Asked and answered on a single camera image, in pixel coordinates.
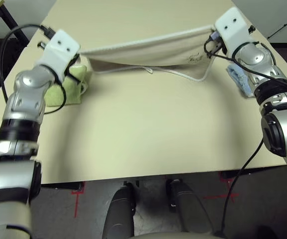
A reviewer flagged dark grey robot right leg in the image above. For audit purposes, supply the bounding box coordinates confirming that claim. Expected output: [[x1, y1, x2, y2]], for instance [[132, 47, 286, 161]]
[[167, 179, 213, 235]]

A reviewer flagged black table foot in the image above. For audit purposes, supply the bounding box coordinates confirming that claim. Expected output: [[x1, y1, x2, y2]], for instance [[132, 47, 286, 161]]
[[219, 169, 245, 179], [40, 181, 84, 192]]

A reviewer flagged red floor tape mark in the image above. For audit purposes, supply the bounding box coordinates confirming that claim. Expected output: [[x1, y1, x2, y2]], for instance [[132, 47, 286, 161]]
[[71, 181, 86, 218], [202, 178, 240, 204]]

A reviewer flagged dark grey robot left leg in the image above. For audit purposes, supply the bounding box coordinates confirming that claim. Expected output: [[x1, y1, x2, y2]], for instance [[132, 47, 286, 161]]
[[103, 185, 136, 237]]

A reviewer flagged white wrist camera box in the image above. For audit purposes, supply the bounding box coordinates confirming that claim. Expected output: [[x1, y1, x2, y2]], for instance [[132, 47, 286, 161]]
[[37, 29, 81, 75], [214, 6, 251, 50]]

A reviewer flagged black tripod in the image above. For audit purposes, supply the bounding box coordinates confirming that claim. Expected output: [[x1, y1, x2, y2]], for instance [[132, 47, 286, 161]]
[[267, 9, 287, 40]]

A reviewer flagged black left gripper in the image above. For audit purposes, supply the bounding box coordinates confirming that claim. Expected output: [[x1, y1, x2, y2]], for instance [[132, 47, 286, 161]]
[[37, 41, 82, 76]]

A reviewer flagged black frame glass cabinet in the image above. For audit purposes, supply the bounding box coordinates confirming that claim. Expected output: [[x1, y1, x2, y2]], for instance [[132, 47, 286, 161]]
[[270, 42, 287, 78]]

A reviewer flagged beige towel with white trim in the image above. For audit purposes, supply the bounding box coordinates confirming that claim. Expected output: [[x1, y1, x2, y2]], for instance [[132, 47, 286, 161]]
[[80, 24, 216, 83]]

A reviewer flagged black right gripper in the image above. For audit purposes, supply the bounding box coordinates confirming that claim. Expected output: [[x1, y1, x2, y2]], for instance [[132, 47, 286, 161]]
[[214, 24, 256, 56]]

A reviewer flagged light blue folded towel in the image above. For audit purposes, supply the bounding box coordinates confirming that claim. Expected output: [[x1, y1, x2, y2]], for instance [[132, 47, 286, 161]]
[[226, 63, 256, 98]]

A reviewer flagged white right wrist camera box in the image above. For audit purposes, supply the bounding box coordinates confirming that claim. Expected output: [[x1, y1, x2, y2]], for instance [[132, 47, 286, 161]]
[[214, 6, 251, 50]]

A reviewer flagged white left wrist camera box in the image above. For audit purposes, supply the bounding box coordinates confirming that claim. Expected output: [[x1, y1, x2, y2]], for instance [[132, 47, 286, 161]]
[[37, 29, 81, 75]]

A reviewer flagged green folded towel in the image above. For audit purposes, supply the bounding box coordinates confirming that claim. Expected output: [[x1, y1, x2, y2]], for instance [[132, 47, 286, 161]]
[[43, 56, 92, 107]]

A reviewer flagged dark grey robot leg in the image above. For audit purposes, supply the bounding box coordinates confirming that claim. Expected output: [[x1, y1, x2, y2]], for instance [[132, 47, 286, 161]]
[[103, 185, 136, 237], [167, 179, 213, 235]]

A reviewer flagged wood side table black frame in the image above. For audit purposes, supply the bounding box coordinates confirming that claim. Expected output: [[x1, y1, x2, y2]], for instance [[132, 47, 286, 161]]
[[0, 0, 29, 48]]

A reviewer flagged black left wrist camera cable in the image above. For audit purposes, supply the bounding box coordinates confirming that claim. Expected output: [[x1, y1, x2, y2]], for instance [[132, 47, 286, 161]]
[[0, 24, 67, 115]]

